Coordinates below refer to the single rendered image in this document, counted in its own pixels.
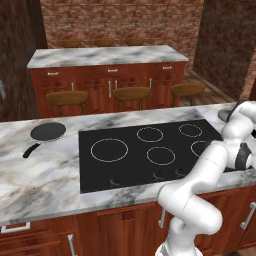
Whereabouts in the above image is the wooden bar stool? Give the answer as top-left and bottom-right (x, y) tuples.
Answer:
(124, 37), (145, 47)
(111, 86), (152, 113)
(59, 39), (82, 49)
(92, 38), (116, 48)
(45, 90), (90, 118)
(170, 82), (207, 108)

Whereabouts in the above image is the black glass hob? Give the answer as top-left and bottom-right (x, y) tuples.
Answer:
(78, 118), (235, 195)

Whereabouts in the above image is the black hob knob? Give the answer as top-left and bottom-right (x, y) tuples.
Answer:
(175, 167), (187, 178)
(153, 170), (166, 181)
(109, 177), (122, 188)

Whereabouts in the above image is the wooden island with marble top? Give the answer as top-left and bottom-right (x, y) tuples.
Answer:
(27, 44), (190, 118)

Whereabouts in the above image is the black frying pan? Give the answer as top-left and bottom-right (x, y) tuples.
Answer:
(22, 121), (67, 159)

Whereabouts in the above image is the wooden drawer front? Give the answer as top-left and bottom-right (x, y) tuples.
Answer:
(0, 215), (80, 244)

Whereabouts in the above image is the silver cupboard door handle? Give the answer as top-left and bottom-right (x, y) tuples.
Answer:
(157, 208), (167, 230)
(67, 233), (79, 256)
(239, 201), (256, 231)

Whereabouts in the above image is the silver drawer handle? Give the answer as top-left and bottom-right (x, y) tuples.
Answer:
(0, 221), (32, 234)

